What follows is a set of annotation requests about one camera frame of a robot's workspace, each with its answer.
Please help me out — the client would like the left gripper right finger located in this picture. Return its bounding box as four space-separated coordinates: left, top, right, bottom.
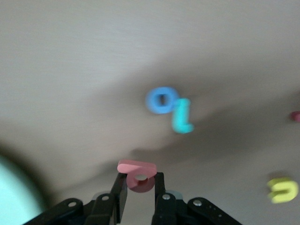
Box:
151 172 188 225

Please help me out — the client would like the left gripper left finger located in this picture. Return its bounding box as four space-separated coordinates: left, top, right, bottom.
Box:
85 172 129 225

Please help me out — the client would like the pink letter p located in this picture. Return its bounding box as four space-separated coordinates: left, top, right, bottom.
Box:
117 159 158 194

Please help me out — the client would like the teal letter l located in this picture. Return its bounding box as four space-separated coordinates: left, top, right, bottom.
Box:
171 97 195 135

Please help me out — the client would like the blue letter o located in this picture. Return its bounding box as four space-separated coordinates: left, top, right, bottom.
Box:
144 87 179 116

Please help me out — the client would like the light green plate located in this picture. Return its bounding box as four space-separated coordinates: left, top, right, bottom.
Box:
0 154 45 225

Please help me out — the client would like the yellow letter u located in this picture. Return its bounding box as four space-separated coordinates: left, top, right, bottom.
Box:
266 177 300 204

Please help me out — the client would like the brown table cover sheet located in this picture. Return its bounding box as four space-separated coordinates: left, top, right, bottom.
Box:
0 0 300 225

